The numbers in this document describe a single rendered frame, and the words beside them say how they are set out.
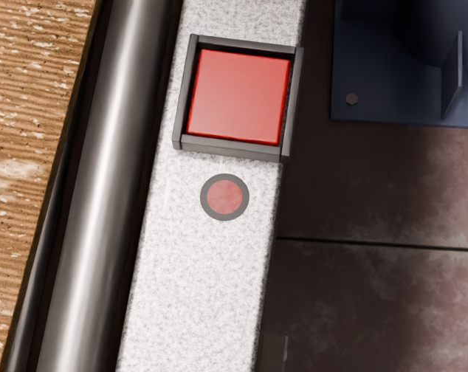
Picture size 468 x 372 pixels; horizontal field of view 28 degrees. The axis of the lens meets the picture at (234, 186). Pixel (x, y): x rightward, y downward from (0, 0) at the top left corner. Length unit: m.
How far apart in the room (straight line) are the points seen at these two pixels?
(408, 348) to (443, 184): 0.28
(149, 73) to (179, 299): 0.15
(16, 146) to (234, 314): 0.17
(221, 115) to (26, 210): 0.14
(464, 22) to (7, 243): 1.04
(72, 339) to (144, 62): 0.19
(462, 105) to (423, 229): 0.23
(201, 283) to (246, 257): 0.03
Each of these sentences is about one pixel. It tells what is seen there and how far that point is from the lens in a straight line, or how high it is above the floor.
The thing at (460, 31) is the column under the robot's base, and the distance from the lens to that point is 1.52.
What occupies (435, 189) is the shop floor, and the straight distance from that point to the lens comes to 1.57.
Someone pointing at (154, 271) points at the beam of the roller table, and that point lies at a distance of 0.58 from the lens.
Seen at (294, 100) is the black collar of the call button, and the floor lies 0.93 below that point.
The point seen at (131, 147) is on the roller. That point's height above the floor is 0.91.
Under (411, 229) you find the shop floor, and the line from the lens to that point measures 1.55.
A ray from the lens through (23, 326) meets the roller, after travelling 0.60.
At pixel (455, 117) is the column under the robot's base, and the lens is 1.61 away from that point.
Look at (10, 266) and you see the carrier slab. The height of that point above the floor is 0.94.
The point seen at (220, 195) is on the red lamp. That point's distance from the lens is 0.59.
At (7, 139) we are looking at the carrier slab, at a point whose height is 0.94.
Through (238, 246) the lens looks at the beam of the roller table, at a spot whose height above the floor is 0.91.
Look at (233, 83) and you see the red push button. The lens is 0.60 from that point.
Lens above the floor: 1.48
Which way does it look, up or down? 73 degrees down
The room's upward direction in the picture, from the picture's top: 5 degrees counter-clockwise
